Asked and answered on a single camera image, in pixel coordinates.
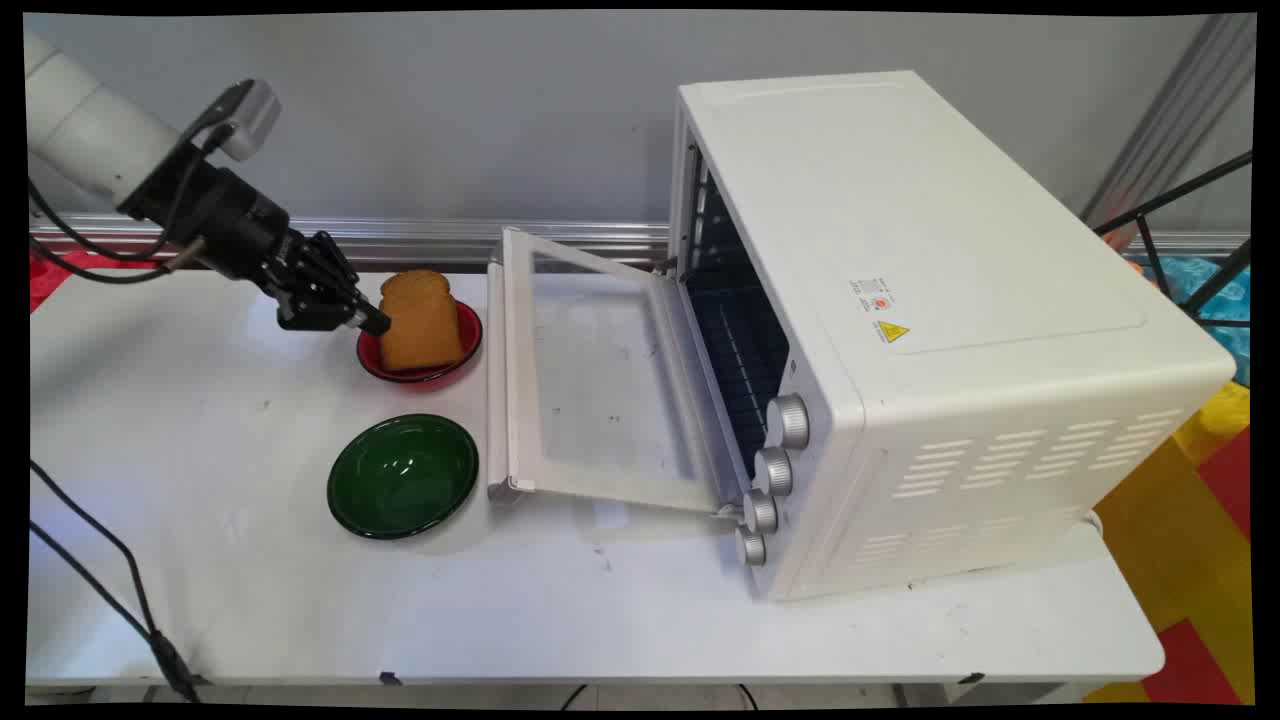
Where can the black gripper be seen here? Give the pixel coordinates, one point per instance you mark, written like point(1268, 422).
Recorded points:
point(225, 225)

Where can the brown toast bread slice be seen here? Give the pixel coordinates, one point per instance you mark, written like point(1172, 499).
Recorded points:
point(421, 320)

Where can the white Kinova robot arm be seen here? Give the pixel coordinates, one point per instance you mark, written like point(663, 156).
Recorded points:
point(85, 125)

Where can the red plate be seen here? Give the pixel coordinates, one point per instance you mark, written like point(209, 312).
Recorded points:
point(425, 372)

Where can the green bowl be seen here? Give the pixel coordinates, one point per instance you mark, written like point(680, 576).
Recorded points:
point(402, 476)

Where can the glass oven door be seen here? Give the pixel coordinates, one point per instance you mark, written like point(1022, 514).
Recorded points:
point(590, 380)

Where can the silver oven knob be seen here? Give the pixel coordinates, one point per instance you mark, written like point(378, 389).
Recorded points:
point(751, 546)
point(790, 421)
point(760, 511)
point(774, 471)

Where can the white toaster oven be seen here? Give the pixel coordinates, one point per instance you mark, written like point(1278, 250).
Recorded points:
point(950, 330)

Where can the black tripod stand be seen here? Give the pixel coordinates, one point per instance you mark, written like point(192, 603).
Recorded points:
point(1185, 240)

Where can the aluminium rail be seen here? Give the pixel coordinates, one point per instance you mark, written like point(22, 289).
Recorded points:
point(420, 240)

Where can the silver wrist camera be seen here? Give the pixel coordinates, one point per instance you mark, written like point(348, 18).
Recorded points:
point(250, 118)

